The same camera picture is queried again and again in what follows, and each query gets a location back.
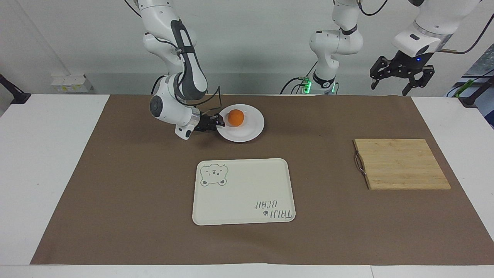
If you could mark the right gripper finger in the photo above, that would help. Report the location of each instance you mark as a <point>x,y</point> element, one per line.
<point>218,120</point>
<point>211,128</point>

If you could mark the white round plate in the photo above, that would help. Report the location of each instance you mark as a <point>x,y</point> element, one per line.
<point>247,131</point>

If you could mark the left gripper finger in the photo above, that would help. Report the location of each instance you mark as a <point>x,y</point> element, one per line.
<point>426,77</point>
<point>375,73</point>

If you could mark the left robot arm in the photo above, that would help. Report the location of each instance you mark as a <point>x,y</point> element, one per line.
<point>335,42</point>

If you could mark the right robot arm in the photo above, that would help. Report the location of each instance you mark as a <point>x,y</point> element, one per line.
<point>158,19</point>

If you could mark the wooden cutting board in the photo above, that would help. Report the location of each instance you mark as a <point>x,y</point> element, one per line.
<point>401,164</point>

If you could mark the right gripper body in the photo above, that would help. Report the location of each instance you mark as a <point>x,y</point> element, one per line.
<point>202,122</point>

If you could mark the orange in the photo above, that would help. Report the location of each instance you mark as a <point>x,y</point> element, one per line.
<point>236,117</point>

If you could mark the cream tray with bear print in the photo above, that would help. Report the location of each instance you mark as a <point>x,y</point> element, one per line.
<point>243,193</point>

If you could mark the black stand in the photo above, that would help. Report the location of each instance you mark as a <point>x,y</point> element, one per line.
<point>13,94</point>
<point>476,94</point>

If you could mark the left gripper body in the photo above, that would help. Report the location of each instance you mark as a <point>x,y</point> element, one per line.
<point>411,65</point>

